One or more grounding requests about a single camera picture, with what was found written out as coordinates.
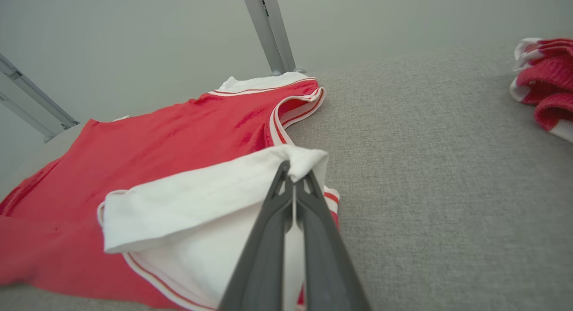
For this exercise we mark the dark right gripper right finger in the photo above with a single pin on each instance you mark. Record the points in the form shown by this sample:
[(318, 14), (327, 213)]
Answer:
[(324, 266)]

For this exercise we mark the red jersey with white band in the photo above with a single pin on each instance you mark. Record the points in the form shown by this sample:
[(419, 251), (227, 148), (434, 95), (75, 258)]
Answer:
[(546, 78)]

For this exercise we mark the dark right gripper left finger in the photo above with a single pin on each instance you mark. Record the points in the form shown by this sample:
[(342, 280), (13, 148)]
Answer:
[(264, 257)]

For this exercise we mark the grey metal partition post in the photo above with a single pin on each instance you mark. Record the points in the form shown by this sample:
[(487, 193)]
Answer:
[(262, 29), (36, 100), (280, 29)]

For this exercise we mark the grey fabric sofa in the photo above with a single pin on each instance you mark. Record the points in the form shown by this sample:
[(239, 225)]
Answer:
[(447, 190)]

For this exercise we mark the red top with striped trim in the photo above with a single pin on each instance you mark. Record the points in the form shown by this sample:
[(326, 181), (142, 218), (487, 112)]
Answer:
[(156, 136)]

